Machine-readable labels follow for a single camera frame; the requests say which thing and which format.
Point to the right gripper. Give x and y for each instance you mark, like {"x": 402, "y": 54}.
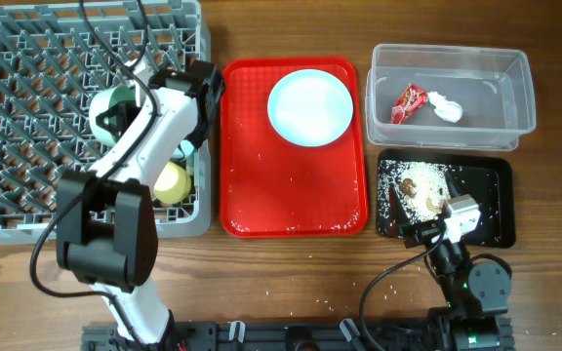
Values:
{"x": 420, "y": 233}

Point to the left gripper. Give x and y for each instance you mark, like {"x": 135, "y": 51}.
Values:
{"x": 128, "y": 111}

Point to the leftover rice and food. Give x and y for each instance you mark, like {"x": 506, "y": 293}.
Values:
{"x": 421, "y": 188}

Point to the green bowl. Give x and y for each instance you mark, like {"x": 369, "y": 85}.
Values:
{"x": 101, "y": 102}

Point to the yellow plastic cup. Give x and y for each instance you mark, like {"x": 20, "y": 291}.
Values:
{"x": 173, "y": 185}

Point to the white napkin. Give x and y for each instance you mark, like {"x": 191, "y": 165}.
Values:
{"x": 446, "y": 110}

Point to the red snack wrapper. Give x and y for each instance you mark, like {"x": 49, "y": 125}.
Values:
{"x": 412, "y": 99}

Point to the large light blue plate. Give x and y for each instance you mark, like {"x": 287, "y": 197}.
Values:
{"x": 310, "y": 108}

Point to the small light blue saucer bowl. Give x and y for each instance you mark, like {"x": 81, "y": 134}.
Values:
{"x": 184, "y": 150}

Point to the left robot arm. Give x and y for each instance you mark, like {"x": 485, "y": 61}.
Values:
{"x": 107, "y": 234}

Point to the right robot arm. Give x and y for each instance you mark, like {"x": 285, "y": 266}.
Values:
{"x": 476, "y": 288}

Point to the grey plastic dishwasher rack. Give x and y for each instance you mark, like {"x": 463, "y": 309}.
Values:
{"x": 53, "y": 59}

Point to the clear plastic waste bin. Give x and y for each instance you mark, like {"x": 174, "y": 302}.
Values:
{"x": 494, "y": 87}

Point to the black plastic tray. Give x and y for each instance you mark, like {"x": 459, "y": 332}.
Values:
{"x": 488, "y": 180}

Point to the red plastic serving tray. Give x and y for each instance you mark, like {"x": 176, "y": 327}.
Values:
{"x": 271, "y": 188}

